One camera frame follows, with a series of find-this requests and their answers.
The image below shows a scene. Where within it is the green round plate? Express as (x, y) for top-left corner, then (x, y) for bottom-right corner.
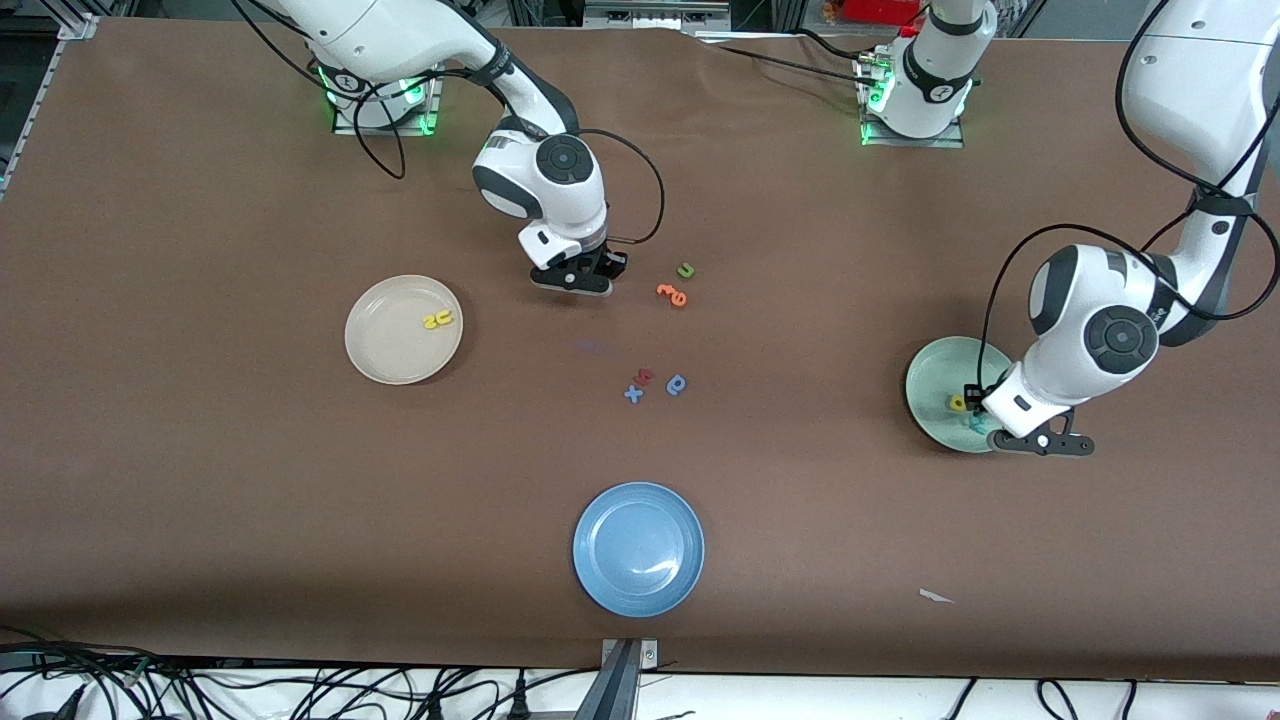
(905, 336), (1016, 454)

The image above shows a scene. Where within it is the beige round plate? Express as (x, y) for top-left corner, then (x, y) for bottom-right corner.
(344, 274), (465, 386)

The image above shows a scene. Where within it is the black equipment box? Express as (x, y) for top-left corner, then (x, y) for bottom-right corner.
(585, 0), (736, 31)

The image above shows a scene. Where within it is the blue round plate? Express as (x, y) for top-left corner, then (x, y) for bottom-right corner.
(572, 481), (706, 618)

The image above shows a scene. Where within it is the red box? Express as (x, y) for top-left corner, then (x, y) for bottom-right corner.
(838, 0), (926, 26)

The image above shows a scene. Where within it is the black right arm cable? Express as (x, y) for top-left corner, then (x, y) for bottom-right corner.
(352, 60), (666, 244)

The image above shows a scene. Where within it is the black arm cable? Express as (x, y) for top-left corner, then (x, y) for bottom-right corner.
(983, 0), (1280, 386)
(352, 60), (666, 244)

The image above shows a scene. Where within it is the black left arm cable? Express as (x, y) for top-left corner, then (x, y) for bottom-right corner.
(983, 0), (1280, 386)

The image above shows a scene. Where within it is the black base cable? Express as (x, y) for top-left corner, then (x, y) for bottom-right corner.
(795, 26), (876, 63)
(700, 40), (881, 93)

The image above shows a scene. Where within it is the grey metal table bracket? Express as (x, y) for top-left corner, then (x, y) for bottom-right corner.
(572, 638), (661, 720)

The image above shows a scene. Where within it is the aluminium frame rail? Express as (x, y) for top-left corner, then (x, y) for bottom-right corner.
(0, 12), (101, 201)

